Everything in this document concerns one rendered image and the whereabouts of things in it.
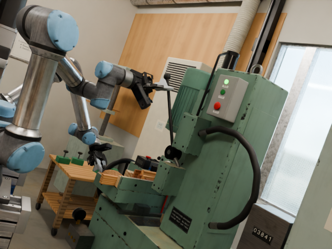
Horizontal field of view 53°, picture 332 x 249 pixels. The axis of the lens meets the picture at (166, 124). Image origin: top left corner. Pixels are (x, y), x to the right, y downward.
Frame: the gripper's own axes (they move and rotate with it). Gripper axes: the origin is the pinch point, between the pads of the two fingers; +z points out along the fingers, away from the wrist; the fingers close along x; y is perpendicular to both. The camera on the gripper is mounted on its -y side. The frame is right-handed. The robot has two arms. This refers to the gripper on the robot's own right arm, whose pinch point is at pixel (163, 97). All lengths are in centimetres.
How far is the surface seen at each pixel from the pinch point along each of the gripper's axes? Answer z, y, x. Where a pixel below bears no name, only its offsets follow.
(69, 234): -18, -55, 52
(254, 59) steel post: 130, 89, 16
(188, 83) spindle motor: 3.8, 1.7, -13.6
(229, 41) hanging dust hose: 120, 113, 29
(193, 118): -7.0, -22.8, -22.5
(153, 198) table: 4.9, -43.5, 17.6
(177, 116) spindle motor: 4.2, -10.9, -3.9
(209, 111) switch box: -4.9, -22.1, -29.1
